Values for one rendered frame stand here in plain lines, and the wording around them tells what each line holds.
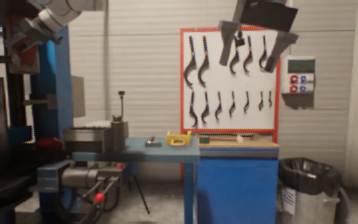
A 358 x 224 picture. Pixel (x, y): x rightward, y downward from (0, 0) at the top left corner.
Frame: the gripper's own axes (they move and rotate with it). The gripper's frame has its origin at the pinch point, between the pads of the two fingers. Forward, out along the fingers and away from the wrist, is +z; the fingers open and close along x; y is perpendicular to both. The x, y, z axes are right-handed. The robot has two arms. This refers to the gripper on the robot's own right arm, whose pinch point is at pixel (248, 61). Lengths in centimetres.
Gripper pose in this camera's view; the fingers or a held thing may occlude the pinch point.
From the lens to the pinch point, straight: 51.6
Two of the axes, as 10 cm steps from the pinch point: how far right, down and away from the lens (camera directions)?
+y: 1.0, 4.7, -8.8
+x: 9.8, 1.0, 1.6
